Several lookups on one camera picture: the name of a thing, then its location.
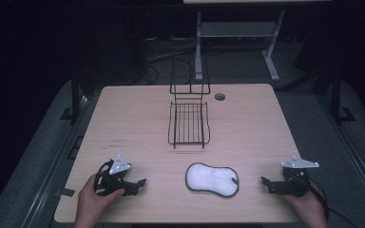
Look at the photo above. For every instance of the person's right hand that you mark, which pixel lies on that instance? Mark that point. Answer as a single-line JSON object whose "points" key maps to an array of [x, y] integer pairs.
{"points": [[310, 210]]}

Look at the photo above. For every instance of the round grey table grommet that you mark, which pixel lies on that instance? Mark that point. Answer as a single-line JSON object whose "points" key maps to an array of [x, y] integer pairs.
{"points": [[220, 97]]}

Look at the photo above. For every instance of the black stand post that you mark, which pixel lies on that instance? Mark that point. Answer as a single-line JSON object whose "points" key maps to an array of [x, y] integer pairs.
{"points": [[75, 95], [336, 95]]}

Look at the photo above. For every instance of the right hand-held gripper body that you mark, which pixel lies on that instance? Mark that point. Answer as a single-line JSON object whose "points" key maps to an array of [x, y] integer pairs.
{"points": [[296, 182]]}

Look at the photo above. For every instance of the white metal stand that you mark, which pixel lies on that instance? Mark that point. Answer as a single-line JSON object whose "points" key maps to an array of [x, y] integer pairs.
{"points": [[237, 29]]}

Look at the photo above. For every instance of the person's left hand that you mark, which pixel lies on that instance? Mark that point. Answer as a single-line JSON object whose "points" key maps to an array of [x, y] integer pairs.
{"points": [[90, 202]]}

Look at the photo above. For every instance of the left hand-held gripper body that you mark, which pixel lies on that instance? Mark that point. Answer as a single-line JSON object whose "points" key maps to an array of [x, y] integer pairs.
{"points": [[115, 177]]}

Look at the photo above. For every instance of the white sponge pad black trim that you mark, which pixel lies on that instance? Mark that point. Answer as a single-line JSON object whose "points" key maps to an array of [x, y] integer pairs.
{"points": [[211, 179]]}

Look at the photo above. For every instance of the dark tape strip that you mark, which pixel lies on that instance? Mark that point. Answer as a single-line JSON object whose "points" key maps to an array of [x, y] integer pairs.
{"points": [[66, 192]]}

